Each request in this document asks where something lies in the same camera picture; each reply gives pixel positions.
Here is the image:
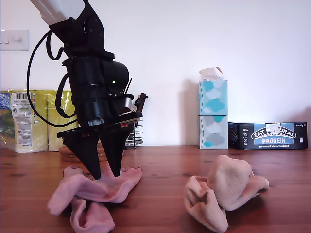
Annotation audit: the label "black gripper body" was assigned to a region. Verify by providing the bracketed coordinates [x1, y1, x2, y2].
[57, 96, 143, 140]

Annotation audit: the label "pink frilled sock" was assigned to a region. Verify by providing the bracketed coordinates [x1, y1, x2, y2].
[63, 165, 115, 233]
[47, 166, 143, 216]

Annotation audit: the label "cream ribbed sock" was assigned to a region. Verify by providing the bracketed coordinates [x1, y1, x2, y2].
[184, 154, 253, 231]
[247, 175, 270, 199]

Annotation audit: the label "yellow paper towel pack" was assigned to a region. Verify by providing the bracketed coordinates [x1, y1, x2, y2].
[0, 89, 80, 153]

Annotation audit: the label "tissue box grey clouds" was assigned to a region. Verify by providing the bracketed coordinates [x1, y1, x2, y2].
[198, 114, 229, 150]

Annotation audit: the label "tissue box teal clouds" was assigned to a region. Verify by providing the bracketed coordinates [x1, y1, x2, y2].
[198, 80, 229, 116]

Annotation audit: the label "white tissue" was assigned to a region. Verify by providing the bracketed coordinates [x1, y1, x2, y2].
[198, 66, 225, 82]

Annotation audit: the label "black protein bar box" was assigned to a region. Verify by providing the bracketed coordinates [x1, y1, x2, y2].
[227, 121, 308, 150]

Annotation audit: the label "thick black cable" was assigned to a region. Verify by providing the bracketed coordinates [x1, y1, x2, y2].
[56, 72, 81, 119]

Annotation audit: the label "dark handled knife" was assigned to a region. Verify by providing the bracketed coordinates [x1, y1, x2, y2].
[127, 93, 149, 144]

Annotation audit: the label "thin black cable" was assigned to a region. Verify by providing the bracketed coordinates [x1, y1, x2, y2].
[26, 30, 81, 128]

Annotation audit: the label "short black cable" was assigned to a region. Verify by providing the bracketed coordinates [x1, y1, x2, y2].
[45, 31, 64, 61]

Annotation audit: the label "white light switch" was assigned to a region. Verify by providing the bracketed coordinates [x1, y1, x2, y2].
[0, 29, 30, 51]

